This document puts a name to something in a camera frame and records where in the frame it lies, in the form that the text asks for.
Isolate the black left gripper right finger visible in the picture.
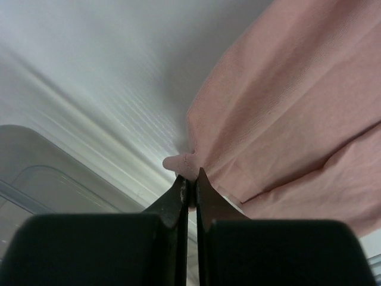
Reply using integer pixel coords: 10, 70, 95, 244
195, 170, 376, 285

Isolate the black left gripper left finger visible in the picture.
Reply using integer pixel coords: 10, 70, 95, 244
1, 176, 189, 285

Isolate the dusty pink t-shirt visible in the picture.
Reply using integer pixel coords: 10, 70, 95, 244
163, 1, 380, 237

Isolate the clear plastic bin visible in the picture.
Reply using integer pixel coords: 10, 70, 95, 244
1, 125, 158, 254

